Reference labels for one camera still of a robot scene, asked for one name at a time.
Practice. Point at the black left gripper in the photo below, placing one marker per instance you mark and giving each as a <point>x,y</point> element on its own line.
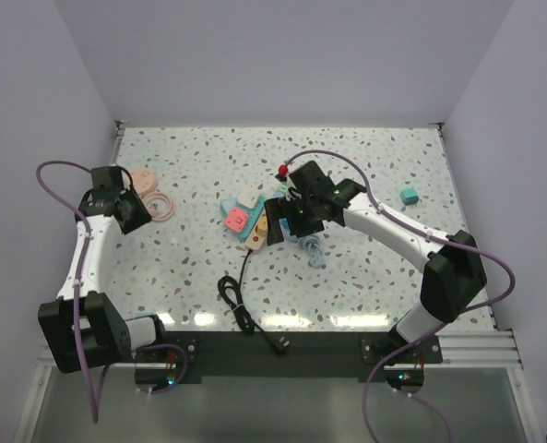
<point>142,215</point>

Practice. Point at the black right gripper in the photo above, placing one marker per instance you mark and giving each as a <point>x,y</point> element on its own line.
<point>279,208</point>

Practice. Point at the yellow cube plug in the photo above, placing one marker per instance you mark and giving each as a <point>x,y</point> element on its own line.
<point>262,226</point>

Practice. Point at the beige power strip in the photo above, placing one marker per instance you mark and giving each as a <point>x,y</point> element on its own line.
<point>254,241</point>

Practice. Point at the pink round socket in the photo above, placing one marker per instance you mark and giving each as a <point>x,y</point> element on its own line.
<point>144,180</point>

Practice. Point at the pink square adapter plug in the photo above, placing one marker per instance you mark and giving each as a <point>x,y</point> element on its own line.
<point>236,220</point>

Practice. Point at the teal triangular power socket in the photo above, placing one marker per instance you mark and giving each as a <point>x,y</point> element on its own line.
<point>227,204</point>

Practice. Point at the teal cube plug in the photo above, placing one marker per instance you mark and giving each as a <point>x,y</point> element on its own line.
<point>409,196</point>

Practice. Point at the blue square adapter plug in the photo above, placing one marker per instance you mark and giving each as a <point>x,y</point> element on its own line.
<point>286,228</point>

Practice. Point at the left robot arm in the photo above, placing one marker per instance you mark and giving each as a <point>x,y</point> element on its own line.
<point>82,327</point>

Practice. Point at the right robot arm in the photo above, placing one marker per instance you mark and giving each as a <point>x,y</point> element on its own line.
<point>452,274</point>

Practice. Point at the white square adapter plug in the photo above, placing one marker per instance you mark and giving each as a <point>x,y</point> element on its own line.
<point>248,197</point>

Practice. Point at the white red wrist camera mount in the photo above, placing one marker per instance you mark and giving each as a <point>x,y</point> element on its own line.
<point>284,178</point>

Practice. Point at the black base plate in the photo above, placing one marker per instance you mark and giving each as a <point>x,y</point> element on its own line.
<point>234,354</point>

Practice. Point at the aluminium frame rail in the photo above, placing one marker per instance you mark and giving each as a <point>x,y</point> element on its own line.
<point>187,268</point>

